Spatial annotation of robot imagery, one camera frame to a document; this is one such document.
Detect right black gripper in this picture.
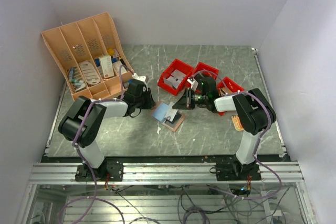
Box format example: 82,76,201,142
172,88,208,110

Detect red bin with white cards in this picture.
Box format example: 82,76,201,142
157,59,194,96

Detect red bin with black cards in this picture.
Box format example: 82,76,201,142
192,62,219,80

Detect red bin with gold cards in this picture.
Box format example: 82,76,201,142
216,76,245,116

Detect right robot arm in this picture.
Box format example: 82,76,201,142
173,76,276,180

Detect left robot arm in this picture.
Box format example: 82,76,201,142
58,79,155,182

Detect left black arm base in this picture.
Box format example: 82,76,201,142
75,160,124,182

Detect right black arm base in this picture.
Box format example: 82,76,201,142
209,161,261,181

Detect white cards stack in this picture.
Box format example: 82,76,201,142
163,69,186,89

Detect white small box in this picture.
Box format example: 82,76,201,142
112,60,127,75

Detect white red box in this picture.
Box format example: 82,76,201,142
99,55,114,79

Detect orange spiral notebook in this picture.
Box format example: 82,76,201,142
232,115,244,131

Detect white oval remote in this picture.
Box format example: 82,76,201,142
79,60,100,86

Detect yellow small item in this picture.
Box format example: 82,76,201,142
107,48,116,57

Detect pens bundle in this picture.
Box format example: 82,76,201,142
68,67,86,93

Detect orange desk organizer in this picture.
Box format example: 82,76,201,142
41,12,133,99

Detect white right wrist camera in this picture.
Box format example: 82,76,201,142
187,77,198,92

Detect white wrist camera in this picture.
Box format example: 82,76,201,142
187,77,198,92
132,73,148,83

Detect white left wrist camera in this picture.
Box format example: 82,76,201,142
132,73,148,83

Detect loose cables under table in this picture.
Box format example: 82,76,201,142
57,179,289,224

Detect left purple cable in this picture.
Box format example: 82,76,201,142
57,64,136,224

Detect aluminium rail frame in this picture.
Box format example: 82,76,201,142
26,162,317,223

